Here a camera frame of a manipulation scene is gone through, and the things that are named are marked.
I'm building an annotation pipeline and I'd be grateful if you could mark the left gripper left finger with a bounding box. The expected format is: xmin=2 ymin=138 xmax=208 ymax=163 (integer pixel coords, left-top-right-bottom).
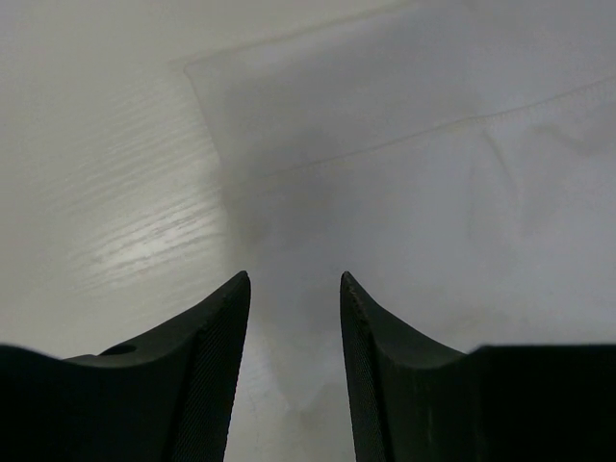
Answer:
xmin=1 ymin=272 xmax=251 ymax=461

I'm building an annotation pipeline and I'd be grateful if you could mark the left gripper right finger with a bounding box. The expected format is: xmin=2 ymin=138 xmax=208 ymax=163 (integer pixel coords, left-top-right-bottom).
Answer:
xmin=340 ymin=273 xmax=615 ymax=461

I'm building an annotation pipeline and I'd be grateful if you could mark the white skirt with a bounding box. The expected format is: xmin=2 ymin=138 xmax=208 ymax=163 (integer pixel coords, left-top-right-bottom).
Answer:
xmin=186 ymin=1 xmax=615 ymax=461

